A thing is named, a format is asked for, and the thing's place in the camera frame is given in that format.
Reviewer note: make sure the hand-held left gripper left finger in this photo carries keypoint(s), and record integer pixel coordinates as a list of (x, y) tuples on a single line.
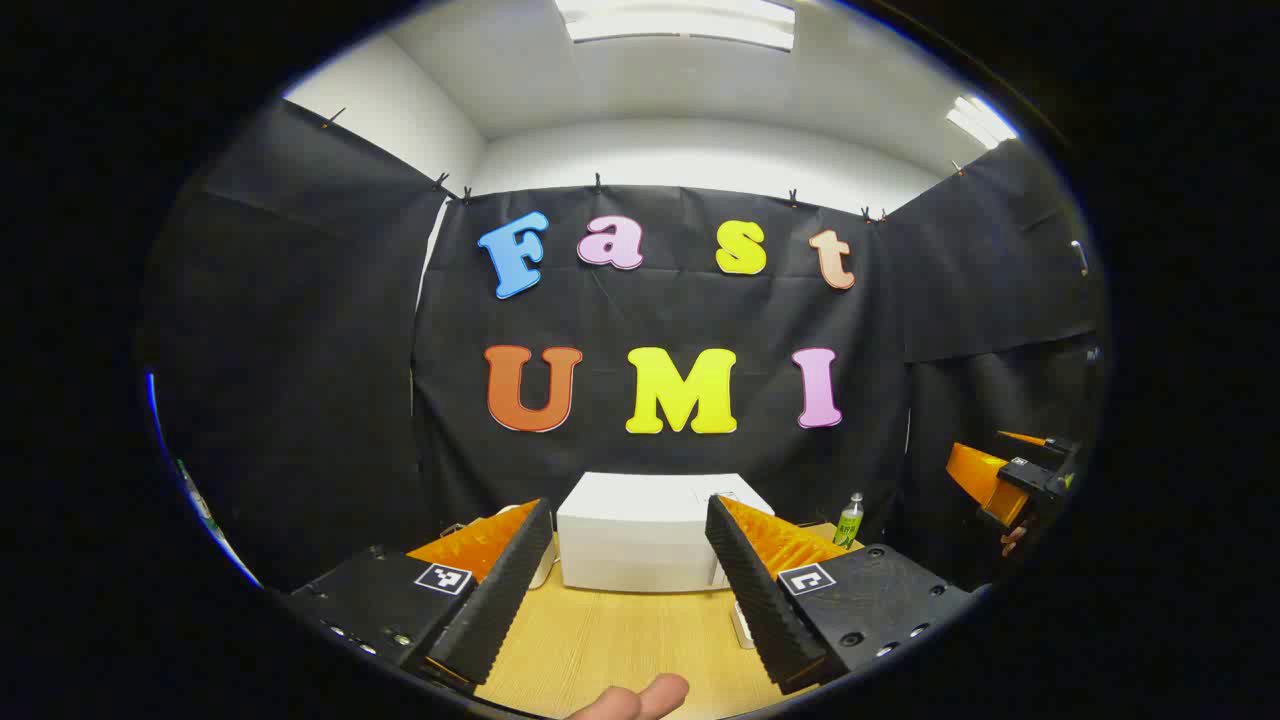
[(500, 600)]

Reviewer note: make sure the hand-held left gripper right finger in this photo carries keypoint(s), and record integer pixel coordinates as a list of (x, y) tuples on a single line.
[(765, 600)]

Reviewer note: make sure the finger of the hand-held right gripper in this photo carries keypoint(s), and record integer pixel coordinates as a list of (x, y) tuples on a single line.
[(1028, 440), (985, 480)]

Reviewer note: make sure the white microwave oven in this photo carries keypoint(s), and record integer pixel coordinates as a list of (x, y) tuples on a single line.
[(640, 530)]

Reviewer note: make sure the green label drink bottle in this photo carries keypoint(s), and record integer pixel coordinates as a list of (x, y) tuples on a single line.
[(849, 525)]

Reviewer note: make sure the black backdrop cloth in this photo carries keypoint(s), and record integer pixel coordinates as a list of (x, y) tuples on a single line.
[(650, 320)]

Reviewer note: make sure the row of black cloth clips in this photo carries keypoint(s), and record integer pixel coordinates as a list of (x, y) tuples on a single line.
[(597, 183)]

